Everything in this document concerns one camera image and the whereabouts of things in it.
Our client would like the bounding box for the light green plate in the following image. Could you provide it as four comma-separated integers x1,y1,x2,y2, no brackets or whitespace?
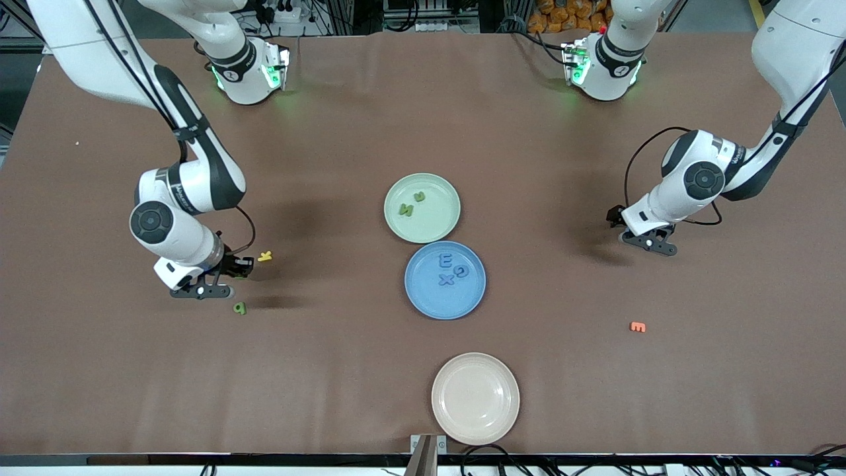
384,173,461,244

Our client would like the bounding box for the blue plate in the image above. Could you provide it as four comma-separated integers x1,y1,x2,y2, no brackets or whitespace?
404,241,487,321

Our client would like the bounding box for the bag of oranges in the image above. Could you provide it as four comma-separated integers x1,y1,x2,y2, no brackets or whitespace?
527,0,612,34

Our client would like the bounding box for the beige plate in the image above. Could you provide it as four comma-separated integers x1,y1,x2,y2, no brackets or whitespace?
432,352,521,446

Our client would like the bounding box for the white power strip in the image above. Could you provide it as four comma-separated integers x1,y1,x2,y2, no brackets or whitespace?
254,0,301,24
413,19,480,34

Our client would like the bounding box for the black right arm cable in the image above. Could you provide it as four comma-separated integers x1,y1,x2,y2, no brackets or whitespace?
85,0,256,257

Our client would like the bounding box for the black cable loop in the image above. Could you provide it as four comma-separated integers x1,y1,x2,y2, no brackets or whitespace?
461,444,529,476

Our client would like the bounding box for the grey metal bracket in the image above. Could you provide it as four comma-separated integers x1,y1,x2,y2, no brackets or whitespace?
410,434,447,476

